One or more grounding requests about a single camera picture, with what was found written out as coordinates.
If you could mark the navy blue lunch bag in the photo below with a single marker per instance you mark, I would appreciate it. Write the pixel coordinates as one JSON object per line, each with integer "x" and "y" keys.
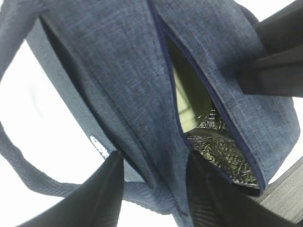
{"x": 116, "y": 55}

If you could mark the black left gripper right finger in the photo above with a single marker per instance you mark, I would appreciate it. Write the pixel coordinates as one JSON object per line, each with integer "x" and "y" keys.
{"x": 214, "y": 202}

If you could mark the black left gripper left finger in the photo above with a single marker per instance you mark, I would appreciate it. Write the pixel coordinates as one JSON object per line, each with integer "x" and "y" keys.
{"x": 96, "y": 203}

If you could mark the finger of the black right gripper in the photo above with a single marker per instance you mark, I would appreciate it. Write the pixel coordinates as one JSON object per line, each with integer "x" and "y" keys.
{"x": 280, "y": 71}

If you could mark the green lidded glass container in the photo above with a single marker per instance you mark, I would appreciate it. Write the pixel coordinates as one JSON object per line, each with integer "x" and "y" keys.
{"x": 193, "y": 101}

